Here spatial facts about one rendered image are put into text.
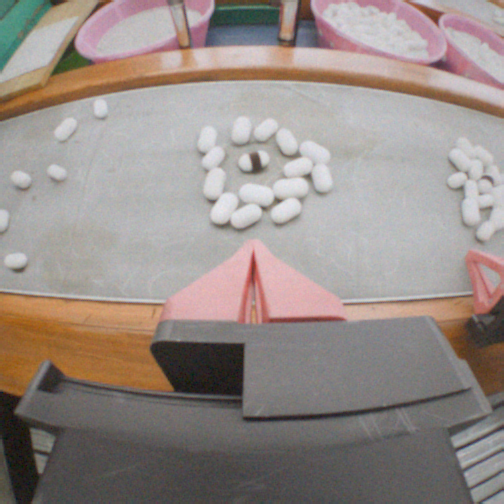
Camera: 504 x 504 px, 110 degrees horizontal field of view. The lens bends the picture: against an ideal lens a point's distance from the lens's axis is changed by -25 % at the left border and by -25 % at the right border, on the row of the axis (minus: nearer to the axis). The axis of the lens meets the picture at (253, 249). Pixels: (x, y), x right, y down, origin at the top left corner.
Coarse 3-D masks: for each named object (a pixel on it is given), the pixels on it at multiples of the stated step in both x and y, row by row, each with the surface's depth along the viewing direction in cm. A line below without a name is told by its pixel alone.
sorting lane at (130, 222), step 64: (0, 128) 30; (128, 128) 28; (192, 128) 28; (320, 128) 28; (384, 128) 28; (448, 128) 28; (0, 192) 26; (64, 192) 26; (128, 192) 26; (192, 192) 26; (320, 192) 26; (384, 192) 26; (448, 192) 26; (0, 256) 24; (64, 256) 24; (128, 256) 24; (192, 256) 24; (320, 256) 24; (384, 256) 24; (448, 256) 24
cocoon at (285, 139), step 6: (282, 132) 25; (288, 132) 25; (276, 138) 26; (282, 138) 25; (288, 138) 25; (282, 144) 25; (288, 144) 25; (294, 144) 25; (282, 150) 26; (288, 150) 25; (294, 150) 25
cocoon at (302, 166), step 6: (294, 162) 24; (300, 162) 24; (306, 162) 24; (288, 168) 24; (294, 168) 24; (300, 168) 24; (306, 168) 25; (288, 174) 25; (294, 174) 25; (300, 174) 25
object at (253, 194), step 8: (248, 184) 24; (240, 192) 24; (248, 192) 23; (256, 192) 23; (264, 192) 23; (272, 192) 24; (248, 200) 24; (256, 200) 24; (264, 200) 24; (272, 200) 24
